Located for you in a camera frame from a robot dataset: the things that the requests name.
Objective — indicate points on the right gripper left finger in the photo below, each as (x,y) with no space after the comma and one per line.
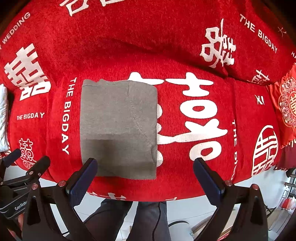
(39,222)

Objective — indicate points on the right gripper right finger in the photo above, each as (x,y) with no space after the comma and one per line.
(251,220)

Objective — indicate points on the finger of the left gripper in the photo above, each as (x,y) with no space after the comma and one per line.
(8,160)
(33,174)

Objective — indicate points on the grey knit sweater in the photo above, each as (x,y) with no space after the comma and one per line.
(118,128)

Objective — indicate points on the person's left hand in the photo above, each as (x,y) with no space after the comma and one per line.
(16,228)

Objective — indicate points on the white quilted pillow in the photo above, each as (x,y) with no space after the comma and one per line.
(3,118)

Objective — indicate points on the red embroidered cushion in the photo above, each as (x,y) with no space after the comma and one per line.
(282,94)

